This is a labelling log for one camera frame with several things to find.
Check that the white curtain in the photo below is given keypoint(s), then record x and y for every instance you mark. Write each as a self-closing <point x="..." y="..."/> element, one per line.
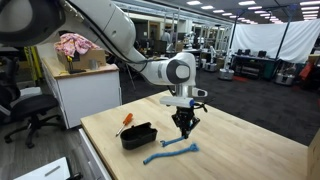
<point x="266" y="38"/>

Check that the orange cloth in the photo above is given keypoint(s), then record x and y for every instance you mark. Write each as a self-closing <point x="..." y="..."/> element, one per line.
<point x="305" y="71"/>

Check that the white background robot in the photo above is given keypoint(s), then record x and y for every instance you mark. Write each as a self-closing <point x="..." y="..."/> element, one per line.
<point x="212" y="58"/>

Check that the white cabinet wooden top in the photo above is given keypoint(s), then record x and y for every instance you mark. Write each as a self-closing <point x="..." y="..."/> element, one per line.
<point x="86" y="93"/>

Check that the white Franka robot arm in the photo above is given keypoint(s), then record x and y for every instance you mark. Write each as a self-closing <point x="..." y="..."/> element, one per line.
<point x="110" y="23"/>

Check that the black plastic container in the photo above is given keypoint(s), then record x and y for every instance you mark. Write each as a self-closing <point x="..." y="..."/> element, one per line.
<point x="138" y="140"/>

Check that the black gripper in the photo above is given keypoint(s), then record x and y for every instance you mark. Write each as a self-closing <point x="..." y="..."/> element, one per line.
<point x="184" y="113"/>

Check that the small cardboard box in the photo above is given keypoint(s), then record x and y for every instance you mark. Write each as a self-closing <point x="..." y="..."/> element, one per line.
<point x="86" y="59"/>

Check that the silver floor appliance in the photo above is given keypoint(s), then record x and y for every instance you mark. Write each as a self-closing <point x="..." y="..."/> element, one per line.
<point x="284" y="79"/>

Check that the grey floor appliance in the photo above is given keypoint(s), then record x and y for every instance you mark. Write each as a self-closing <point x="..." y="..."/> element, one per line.
<point x="226" y="74"/>

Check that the yellow black clamp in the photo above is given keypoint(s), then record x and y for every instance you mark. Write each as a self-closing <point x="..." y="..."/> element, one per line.
<point x="70" y="65"/>

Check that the black office chair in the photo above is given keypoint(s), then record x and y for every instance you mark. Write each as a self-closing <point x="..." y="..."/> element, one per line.
<point x="30" y="106"/>

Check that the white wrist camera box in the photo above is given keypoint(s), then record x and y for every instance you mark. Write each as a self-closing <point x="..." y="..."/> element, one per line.
<point x="176" y="101"/>

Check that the metal cup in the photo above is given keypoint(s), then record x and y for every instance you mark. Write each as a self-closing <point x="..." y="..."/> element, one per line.
<point x="93" y="64"/>

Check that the pink floral cloth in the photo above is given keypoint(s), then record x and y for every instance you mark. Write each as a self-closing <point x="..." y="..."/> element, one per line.
<point x="76" y="43"/>

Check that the white drawer panel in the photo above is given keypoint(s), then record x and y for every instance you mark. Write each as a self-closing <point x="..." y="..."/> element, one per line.
<point x="43" y="170"/>

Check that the black table with chairs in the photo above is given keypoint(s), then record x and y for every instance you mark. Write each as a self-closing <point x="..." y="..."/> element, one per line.
<point x="253" y="65"/>

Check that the yellow post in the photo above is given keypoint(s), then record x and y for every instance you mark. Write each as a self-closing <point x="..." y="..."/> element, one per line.
<point x="33" y="63"/>

